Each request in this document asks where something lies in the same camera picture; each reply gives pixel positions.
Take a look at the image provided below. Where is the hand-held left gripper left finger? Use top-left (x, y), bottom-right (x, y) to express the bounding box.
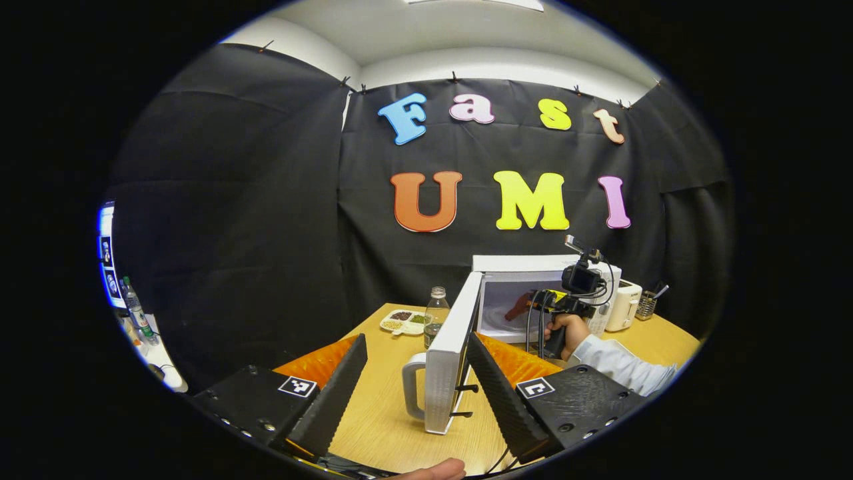
top-left (191, 333), bottom-right (369, 461)

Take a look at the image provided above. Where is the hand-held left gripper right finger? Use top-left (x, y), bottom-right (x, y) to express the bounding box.
top-left (466, 332), bottom-right (649, 464)

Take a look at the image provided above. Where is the brown chicken drumstick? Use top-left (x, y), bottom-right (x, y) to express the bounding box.
top-left (504, 291), bottom-right (535, 322)

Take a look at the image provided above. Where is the white microwave oven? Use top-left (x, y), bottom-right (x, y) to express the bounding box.
top-left (402, 254), bottom-right (622, 435)

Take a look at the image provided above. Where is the cream white toaster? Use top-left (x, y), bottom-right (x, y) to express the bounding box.
top-left (605, 280), bottom-right (643, 332)

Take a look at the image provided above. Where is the white divided plate with grains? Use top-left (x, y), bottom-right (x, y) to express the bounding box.
top-left (380, 309), bottom-right (428, 336)

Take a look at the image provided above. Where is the clear plastic bottle green label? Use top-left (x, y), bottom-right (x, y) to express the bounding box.
top-left (121, 277), bottom-right (158, 345)
top-left (424, 287), bottom-right (450, 349)

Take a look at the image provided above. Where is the white side table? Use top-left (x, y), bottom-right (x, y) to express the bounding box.
top-left (120, 313), bottom-right (189, 394)

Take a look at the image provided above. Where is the black backdrop cloth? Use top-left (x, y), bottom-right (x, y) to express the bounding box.
top-left (107, 43), bottom-right (734, 394)

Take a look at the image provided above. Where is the ceiling light panel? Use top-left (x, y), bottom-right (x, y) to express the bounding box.
top-left (407, 0), bottom-right (544, 12)

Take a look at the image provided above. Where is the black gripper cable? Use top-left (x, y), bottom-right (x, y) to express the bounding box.
top-left (524, 291), bottom-right (555, 354)

